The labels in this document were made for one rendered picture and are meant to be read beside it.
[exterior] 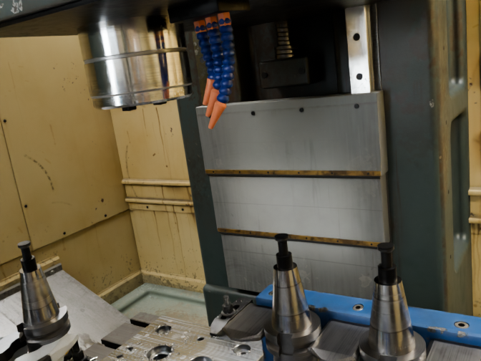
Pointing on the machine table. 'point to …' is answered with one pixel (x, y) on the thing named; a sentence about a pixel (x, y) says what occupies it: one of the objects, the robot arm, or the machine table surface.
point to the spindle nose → (135, 61)
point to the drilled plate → (210, 346)
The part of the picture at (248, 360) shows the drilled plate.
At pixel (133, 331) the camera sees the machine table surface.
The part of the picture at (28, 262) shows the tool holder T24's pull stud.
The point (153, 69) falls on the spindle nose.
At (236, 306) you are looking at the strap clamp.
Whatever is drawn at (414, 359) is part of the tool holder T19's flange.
